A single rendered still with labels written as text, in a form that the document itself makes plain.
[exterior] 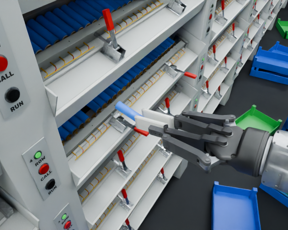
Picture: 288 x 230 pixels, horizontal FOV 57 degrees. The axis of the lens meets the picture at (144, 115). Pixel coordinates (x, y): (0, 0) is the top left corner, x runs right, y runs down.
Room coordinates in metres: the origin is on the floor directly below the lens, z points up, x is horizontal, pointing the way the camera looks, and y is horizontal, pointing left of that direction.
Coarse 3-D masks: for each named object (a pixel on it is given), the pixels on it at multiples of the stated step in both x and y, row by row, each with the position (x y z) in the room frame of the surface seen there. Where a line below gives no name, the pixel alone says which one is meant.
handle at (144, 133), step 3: (123, 120) 0.44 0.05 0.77; (123, 123) 0.44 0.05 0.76; (126, 123) 0.44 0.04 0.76; (129, 123) 0.45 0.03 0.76; (129, 126) 0.44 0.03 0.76; (132, 126) 0.43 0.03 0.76; (135, 126) 0.44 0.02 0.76; (135, 129) 0.43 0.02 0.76; (138, 129) 0.42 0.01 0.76; (138, 132) 0.42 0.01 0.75; (141, 132) 0.42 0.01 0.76; (144, 132) 0.42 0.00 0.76; (147, 132) 0.42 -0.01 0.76; (144, 135) 0.41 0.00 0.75; (147, 135) 0.41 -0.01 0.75
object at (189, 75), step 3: (174, 69) 0.67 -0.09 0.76; (177, 69) 0.67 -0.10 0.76; (180, 72) 0.66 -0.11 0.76; (183, 72) 0.66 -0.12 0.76; (186, 72) 0.66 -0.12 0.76; (186, 75) 0.65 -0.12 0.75; (189, 75) 0.64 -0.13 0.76; (192, 75) 0.64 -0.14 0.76; (195, 75) 0.64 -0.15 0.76; (195, 78) 0.64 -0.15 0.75
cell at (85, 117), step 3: (78, 111) 0.45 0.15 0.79; (81, 111) 0.45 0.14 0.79; (75, 114) 0.45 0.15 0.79; (78, 114) 0.44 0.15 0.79; (81, 114) 0.44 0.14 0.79; (84, 114) 0.45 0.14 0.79; (78, 117) 0.44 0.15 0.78; (81, 117) 0.44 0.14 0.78; (84, 117) 0.44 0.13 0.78; (87, 117) 0.44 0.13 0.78; (81, 120) 0.44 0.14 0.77; (84, 120) 0.43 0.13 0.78
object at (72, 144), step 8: (176, 48) 0.77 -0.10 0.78; (168, 56) 0.72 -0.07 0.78; (160, 64) 0.67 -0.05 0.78; (152, 72) 0.63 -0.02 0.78; (136, 80) 0.59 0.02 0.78; (144, 80) 0.59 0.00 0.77; (128, 88) 0.55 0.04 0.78; (136, 88) 0.56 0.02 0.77; (120, 96) 0.52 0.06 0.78; (128, 96) 0.53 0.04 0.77; (112, 104) 0.49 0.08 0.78; (104, 112) 0.46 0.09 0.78; (96, 120) 0.43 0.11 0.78; (104, 120) 0.45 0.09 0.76; (88, 128) 0.41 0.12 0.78; (96, 128) 0.42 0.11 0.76; (80, 136) 0.39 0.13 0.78; (88, 136) 0.40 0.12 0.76; (72, 144) 0.36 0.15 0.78; (72, 152) 0.35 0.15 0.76
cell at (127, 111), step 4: (116, 104) 0.41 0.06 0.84; (120, 104) 0.41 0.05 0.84; (124, 104) 0.41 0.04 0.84; (116, 108) 0.41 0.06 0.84; (120, 108) 0.40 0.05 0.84; (124, 108) 0.40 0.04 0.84; (128, 108) 0.40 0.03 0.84; (124, 112) 0.40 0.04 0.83; (128, 112) 0.40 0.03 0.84; (132, 112) 0.40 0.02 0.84; (136, 112) 0.40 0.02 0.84; (128, 116) 0.39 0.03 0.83; (132, 116) 0.39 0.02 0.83
